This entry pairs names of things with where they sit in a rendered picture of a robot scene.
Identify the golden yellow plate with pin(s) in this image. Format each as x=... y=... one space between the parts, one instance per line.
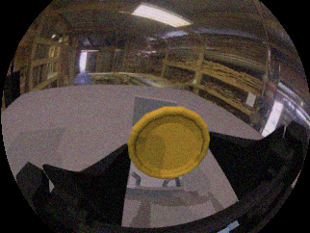
x=168 y=143

